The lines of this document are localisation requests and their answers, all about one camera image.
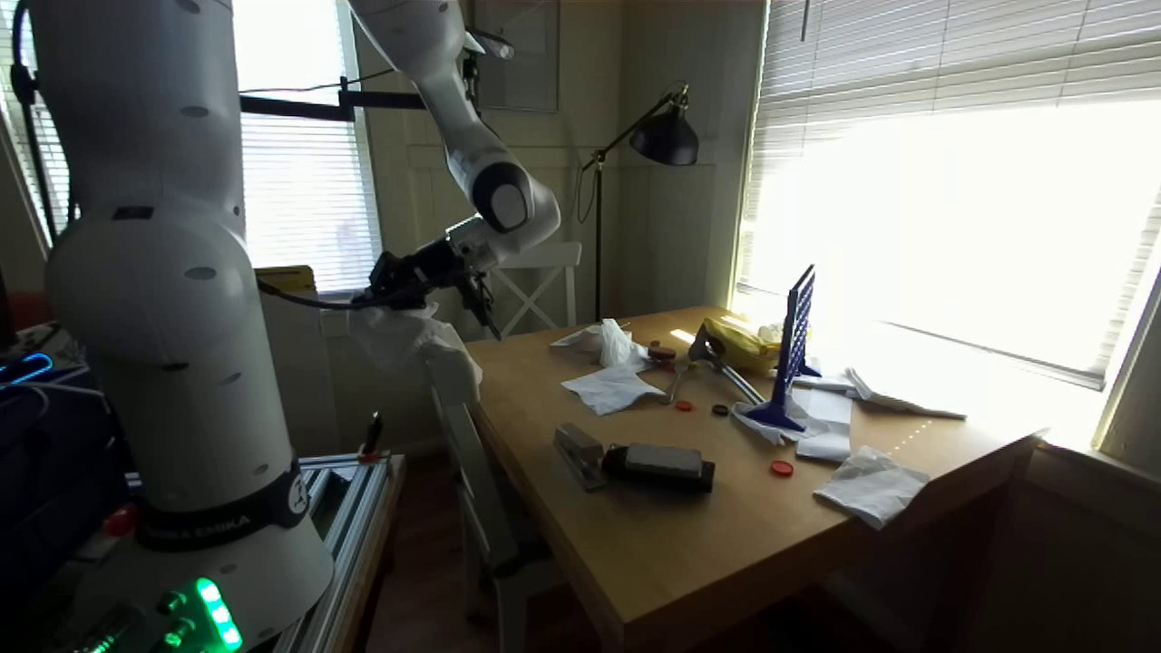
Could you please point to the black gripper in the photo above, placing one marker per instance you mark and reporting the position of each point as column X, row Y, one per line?
column 406, row 281

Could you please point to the white towel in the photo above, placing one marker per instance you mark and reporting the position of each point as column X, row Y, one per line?
column 416, row 356

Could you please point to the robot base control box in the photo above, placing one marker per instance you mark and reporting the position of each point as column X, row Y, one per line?
column 266, row 594

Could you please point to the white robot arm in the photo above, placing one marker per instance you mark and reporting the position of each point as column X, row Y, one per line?
column 156, row 288

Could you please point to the white wooden chair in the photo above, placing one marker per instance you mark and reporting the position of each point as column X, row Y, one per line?
column 504, row 549

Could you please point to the white paper napkin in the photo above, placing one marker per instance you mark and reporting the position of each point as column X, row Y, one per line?
column 612, row 389

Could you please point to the black stapler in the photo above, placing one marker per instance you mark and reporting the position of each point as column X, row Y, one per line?
column 662, row 467

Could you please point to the black floor lamp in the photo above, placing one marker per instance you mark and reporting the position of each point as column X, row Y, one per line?
column 658, row 136

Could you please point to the blue connect four grid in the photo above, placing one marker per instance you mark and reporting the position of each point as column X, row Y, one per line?
column 792, row 352

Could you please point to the red game disc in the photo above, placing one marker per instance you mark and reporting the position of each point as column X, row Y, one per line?
column 781, row 470

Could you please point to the white cloth under grid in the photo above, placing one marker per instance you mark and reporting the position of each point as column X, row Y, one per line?
column 815, row 427

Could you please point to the window blinds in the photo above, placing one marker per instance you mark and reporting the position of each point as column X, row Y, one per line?
column 832, row 63

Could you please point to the white folded napkin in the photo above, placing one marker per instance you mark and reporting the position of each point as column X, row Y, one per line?
column 871, row 487

